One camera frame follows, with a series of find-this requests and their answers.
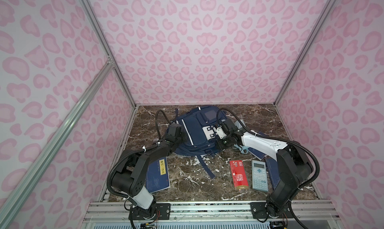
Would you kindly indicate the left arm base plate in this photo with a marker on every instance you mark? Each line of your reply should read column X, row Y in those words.
column 154, row 212

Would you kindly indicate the red rectangular box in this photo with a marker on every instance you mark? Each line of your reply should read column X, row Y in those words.
column 239, row 175

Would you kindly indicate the blue book yellow label back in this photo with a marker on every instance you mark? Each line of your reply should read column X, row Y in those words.
column 258, row 142

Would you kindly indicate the teal calculator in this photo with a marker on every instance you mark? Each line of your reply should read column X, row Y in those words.
column 259, row 176

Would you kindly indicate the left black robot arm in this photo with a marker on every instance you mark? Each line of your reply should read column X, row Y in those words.
column 127, row 177

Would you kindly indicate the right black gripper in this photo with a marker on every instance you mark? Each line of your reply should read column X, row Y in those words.
column 220, row 145

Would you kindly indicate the light blue pencil case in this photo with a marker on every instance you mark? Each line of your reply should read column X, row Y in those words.
column 242, row 149

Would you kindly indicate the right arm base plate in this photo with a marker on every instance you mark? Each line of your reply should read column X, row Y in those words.
column 264, row 211

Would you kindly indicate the aluminium front rail frame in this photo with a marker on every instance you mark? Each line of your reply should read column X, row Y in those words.
column 314, row 214

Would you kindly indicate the aluminium diagonal frame bar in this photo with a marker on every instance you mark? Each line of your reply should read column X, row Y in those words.
column 20, row 194

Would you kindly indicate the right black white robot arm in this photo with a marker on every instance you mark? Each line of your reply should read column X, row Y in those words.
column 297, row 166

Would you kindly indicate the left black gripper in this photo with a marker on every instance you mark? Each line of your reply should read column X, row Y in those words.
column 183, row 134

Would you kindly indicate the navy blue student backpack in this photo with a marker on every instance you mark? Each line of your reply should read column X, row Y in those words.
column 199, row 134

